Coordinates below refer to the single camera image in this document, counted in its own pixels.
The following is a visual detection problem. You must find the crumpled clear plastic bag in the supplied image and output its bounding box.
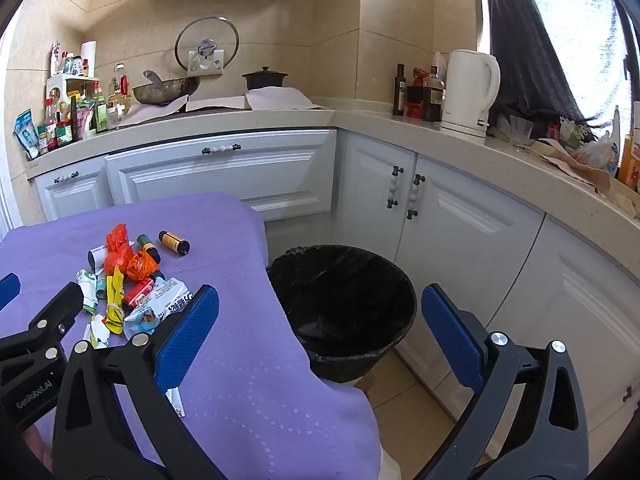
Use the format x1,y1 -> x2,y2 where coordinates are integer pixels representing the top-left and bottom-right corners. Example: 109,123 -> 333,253
575,132 -> 619,177

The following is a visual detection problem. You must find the black lined waste bin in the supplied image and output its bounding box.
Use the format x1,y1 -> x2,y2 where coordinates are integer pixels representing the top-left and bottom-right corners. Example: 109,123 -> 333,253
266,245 -> 417,385

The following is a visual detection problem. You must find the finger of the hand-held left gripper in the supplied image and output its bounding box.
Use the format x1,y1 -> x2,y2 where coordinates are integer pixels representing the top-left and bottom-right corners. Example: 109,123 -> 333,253
0,273 -> 21,311
0,281 -> 84,393

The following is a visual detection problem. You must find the bright window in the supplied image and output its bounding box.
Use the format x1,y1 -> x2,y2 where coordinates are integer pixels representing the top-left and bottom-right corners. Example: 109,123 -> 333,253
510,0 -> 635,128

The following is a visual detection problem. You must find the white electric kettle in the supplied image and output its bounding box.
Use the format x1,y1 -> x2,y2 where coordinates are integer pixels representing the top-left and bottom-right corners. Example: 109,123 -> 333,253
440,49 -> 501,144

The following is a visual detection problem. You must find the steel wok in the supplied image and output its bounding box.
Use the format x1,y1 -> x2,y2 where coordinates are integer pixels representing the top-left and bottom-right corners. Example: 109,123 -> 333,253
132,70 -> 202,106

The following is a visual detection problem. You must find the brown paper sheet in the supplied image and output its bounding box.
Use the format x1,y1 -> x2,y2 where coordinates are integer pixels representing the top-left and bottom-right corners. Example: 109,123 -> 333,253
537,137 -> 640,221

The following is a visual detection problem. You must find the white green wrapper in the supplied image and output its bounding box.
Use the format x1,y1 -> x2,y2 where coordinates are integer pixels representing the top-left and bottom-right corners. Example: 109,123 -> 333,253
75,269 -> 108,315
87,312 -> 111,350

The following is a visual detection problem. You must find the dark curtain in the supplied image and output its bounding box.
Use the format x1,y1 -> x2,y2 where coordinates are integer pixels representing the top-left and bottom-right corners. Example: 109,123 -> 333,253
481,0 -> 598,128

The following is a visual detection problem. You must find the brown bottle orange label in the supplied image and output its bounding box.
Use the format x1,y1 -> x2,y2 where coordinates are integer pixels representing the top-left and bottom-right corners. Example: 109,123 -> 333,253
158,230 -> 191,256

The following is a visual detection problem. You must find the red label bottle black cap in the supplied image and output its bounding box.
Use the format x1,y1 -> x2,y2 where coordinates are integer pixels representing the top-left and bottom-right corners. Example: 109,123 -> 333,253
122,270 -> 166,309

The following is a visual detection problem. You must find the person's left hand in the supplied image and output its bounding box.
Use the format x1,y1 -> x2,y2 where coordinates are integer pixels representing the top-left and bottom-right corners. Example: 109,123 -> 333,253
20,420 -> 55,480

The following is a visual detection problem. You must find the brown bottle green cap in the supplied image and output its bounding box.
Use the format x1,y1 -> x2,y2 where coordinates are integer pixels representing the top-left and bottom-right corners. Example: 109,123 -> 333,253
137,233 -> 162,264

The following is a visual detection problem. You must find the yellow snack wrapper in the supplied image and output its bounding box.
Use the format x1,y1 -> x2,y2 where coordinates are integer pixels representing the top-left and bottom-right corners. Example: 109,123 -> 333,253
102,266 -> 126,333

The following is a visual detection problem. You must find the yellow carton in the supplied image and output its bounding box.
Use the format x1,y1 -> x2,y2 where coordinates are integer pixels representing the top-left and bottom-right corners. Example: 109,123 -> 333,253
616,110 -> 640,190

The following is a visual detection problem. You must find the white paper leaflet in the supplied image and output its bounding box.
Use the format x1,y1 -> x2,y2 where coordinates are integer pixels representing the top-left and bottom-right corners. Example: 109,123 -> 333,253
88,244 -> 136,267

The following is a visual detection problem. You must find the white cabinet door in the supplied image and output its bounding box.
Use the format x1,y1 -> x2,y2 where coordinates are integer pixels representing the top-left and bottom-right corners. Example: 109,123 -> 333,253
336,131 -> 417,266
482,214 -> 640,436
34,166 -> 113,222
395,156 -> 547,413

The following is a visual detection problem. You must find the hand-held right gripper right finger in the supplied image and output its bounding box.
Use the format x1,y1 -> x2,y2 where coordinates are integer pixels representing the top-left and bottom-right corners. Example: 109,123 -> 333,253
417,283 -> 592,480

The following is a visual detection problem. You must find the red-orange plastic bag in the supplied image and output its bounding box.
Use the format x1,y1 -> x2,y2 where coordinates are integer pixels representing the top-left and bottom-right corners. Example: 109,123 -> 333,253
104,223 -> 133,275

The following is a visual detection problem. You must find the white paper towel roll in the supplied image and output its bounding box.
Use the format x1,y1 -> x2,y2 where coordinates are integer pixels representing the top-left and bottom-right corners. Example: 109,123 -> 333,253
80,41 -> 97,79

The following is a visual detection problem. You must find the dark slim oil bottle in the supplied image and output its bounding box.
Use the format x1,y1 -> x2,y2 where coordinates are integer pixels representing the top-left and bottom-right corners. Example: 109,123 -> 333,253
393,63 -> 407,116

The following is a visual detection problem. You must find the red black container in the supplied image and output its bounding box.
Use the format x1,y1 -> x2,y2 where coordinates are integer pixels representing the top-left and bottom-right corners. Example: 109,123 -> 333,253
404,66 -> 427,119

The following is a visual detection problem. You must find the glass pot lid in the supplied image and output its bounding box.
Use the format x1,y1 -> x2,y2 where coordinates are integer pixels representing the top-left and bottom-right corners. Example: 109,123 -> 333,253
174,16 -> 240,72

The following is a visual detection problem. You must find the black lidded pot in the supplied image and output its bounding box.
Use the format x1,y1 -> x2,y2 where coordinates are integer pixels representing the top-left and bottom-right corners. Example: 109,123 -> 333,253
242,65 -> 290,92

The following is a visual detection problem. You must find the purple tablecloth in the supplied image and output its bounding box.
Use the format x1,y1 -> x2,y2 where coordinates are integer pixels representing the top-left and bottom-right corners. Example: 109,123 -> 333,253
0,191 -> 383,480

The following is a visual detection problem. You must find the clear glass cup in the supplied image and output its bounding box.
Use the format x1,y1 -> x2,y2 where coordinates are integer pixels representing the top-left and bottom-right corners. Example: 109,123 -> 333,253
509,115 -> 534,151

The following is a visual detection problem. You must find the group of condiment bottles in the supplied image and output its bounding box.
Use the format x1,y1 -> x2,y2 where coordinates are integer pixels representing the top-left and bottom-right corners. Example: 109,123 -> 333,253
37,40 -> 133,155

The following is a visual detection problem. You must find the white lid holder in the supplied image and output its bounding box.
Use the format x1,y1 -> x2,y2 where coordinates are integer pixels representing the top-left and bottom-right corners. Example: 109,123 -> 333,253
188,48 -> 224,77

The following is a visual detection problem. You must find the white paper strip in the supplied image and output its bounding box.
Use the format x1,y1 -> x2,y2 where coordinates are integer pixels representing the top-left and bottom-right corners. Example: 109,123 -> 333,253
165,387 -> 186,418

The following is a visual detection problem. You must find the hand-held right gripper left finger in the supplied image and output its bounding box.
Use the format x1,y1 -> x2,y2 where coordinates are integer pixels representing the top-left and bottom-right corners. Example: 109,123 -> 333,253
51,284 -> 228,480

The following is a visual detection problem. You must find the blue white pouch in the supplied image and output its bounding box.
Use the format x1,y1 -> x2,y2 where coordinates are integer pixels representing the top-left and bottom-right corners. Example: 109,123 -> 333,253
13,109 -> 42,160

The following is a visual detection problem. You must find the dark sauce bottle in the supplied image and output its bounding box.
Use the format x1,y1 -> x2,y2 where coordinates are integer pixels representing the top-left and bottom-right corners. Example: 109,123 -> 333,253
423,66 -> 446,123

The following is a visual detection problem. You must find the white blue printed wrapper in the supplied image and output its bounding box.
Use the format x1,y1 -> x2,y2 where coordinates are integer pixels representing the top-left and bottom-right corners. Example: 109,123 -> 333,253
122,276 -> 193,339

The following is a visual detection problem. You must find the wide white drawer front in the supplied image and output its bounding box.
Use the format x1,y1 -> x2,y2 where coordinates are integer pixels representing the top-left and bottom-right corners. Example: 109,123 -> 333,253
105,130 -> 337,222

